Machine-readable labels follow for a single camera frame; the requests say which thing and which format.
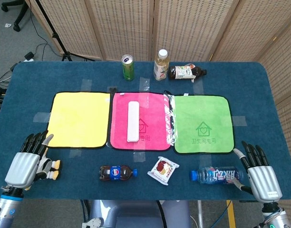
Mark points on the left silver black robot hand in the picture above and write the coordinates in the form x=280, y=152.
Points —
x=22, y=169

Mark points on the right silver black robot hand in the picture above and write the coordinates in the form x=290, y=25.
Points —
x=263, y=180

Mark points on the white rectangular case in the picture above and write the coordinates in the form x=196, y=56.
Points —
x=133, y=121

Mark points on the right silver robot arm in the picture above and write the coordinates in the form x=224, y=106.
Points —
x=276, y=218

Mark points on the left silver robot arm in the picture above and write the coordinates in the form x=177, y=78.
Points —
x=5, y=209

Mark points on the yellow towel mat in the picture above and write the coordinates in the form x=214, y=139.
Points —
x=79, y=118

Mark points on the green towel mat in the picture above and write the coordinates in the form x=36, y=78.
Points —
x=202, y=111

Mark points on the pink towel mat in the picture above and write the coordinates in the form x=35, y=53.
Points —
x=152, y=107

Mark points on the small plush toy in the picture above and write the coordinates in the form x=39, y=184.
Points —
x=49, y=165

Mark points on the clear water bottle blue cap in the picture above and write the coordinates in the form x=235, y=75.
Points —
x=214, y=175

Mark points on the clear tape piece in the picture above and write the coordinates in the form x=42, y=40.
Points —
x=197, y=88
x=139, y=157
x=41, y=116
x=144, y=84
x=75, y=153
x=204, y=158
x=240, y=120
x=86, y=85

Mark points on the metal table leg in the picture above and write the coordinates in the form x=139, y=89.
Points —
x=199, y=213

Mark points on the Pepsi cola bottle blue cap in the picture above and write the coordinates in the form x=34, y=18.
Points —
x=115, y=173

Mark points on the white snack cake packet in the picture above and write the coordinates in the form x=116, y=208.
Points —
x=162, y=169

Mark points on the blue table cover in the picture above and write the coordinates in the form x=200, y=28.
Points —
x=64, y=76

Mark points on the long crumpled clear tape strip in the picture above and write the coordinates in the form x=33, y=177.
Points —
x=170, y=118

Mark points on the black white power adapter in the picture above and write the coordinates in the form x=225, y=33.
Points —
x=29, y=56

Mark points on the grey blue robot torso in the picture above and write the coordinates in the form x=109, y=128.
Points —
x=136, y=213

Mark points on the dark tea bottle black cap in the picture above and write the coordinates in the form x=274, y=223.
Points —
x=183, y=72

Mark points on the black tripod stand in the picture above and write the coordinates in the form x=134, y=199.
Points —
x=54, y=35

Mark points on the white paper scrap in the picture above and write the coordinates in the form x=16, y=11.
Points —
x=8, y=25

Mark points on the green drink can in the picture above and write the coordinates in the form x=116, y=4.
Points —
x=128, y=70

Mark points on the black office chair base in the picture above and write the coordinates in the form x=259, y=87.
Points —
x=17, y=23

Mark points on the yellow tea bottle white cap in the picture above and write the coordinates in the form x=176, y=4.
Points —
x=161, y=69

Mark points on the wicker folding screen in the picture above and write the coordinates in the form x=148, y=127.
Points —
x=126, y=28

